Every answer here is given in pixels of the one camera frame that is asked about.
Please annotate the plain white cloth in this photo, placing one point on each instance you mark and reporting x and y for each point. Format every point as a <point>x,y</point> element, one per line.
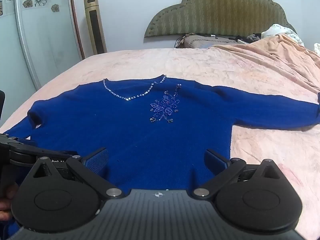
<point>317,47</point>

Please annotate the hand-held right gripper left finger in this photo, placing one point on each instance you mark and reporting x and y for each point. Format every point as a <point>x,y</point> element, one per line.
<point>98,161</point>

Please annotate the white printed cloth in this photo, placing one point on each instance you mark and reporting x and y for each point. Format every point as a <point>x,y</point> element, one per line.
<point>280,31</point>

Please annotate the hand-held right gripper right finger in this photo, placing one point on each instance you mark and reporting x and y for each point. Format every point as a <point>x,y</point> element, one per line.
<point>214,162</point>

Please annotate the gold tower air conditioner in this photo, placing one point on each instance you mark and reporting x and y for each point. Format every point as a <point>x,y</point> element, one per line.
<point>95,25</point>

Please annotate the brown patterned pillow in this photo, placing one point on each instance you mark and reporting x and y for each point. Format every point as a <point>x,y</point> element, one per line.
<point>200,42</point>

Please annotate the person's left hand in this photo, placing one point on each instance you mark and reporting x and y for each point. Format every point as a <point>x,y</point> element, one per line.
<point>7,205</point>

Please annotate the orange quilt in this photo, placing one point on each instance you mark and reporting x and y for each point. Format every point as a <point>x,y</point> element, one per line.
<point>275,52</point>

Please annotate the green padded headboard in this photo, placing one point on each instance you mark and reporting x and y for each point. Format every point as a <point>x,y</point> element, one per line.
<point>220,12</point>

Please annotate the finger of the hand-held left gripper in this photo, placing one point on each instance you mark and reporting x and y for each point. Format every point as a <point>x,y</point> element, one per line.
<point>30,152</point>

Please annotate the pink bed blanket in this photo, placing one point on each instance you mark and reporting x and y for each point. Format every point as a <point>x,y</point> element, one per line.
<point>200,62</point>

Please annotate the dark clothes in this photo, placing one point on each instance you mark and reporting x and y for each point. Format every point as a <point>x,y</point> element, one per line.
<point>250,38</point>

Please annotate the blue beaded sweater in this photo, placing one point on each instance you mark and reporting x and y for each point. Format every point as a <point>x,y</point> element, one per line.
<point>140,130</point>

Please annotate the floral glass wardrobe door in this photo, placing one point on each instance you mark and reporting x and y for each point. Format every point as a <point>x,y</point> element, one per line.
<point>42,35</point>

